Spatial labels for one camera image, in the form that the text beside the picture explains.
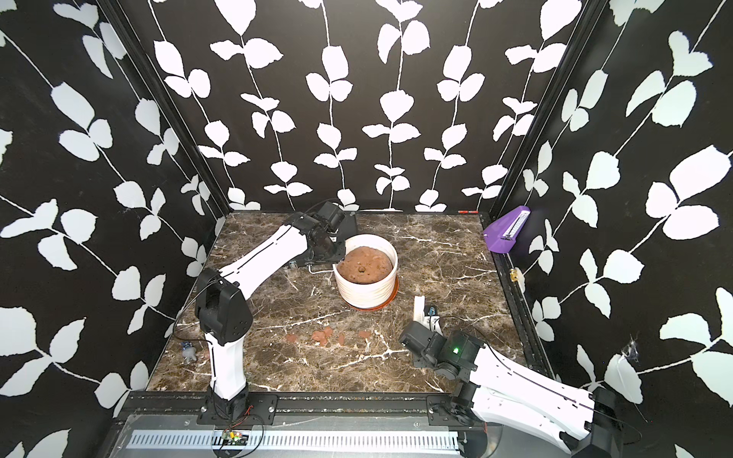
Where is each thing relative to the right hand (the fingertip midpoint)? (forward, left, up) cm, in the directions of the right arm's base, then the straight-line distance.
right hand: (418, 345), depth 78 cm
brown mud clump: (+5, +29, -8) cm, 30 cm away
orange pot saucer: (+19, +6, -6) cm, 21 cm away
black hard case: (+20, +24, +16) cm, 35 cm away
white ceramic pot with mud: (+20, +15, +3) cm, 25 cm away
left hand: (+25, +22, +9) cm, 35 cm away
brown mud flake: (+4, +23, -7) cm, 24 cm away
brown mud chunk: (+4, +38, -7) cm, 39 cm away
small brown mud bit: (+6, +16, -8) cm, 19 cm away
